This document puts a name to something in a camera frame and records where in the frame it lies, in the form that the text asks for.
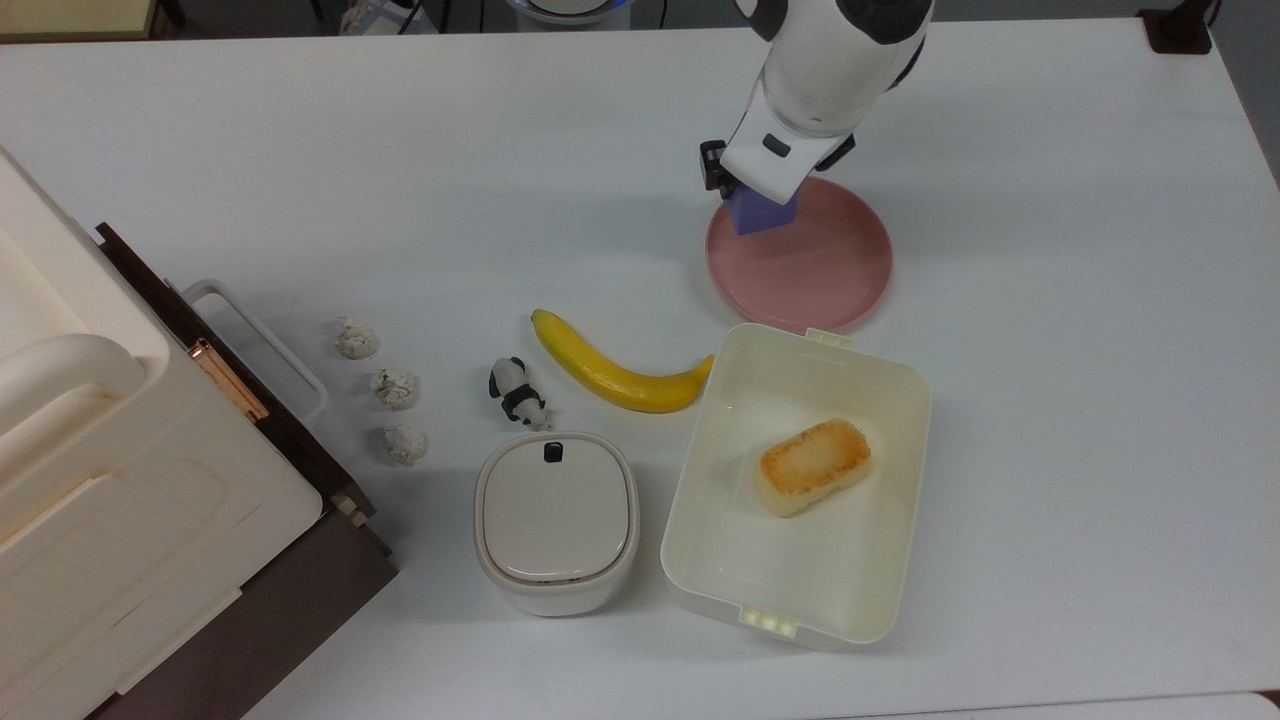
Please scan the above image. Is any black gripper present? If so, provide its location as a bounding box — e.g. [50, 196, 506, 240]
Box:
[699, 133, 858, 193]

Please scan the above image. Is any purple cube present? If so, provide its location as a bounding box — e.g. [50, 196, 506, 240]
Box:
[725, 183, 801, 237]

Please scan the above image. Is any pink plate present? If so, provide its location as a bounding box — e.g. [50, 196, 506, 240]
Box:
[705, 177, 894, 334]

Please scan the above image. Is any yellow toy banana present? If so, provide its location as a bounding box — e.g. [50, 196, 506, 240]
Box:
[530, 308, 716, 415]

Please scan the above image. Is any black white panda figurine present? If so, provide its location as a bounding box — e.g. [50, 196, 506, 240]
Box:
[488, 356, 553, 431]

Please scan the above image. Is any toasted bread piece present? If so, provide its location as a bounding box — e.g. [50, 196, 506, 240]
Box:
[754, 418, 873, 519]

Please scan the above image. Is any small cream lidded bin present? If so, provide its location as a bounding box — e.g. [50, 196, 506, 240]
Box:
[473, 431, 641, 617]

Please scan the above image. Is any white crumpled dumpling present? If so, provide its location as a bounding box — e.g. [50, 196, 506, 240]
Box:
[334, 316, 381, 361]
[383, 423, 430, 467]
[370, 368, 421, 412]

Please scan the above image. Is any cream plastic storage box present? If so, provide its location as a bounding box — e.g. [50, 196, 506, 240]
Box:
[660, 322, 934, 653]

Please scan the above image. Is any black table clamp base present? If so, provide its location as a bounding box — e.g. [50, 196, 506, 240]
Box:
[1138, 0, 1216, 56]

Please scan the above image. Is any dark brown drawer box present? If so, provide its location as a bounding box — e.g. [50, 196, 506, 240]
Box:
[85, 222, 399, 720]

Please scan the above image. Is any light wooden desk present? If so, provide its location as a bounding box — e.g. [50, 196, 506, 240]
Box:
[0, 0, 166, 43]

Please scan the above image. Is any cream toy fridge cabinet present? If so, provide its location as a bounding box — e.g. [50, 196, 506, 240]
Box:
[0, 145, 326, 720]

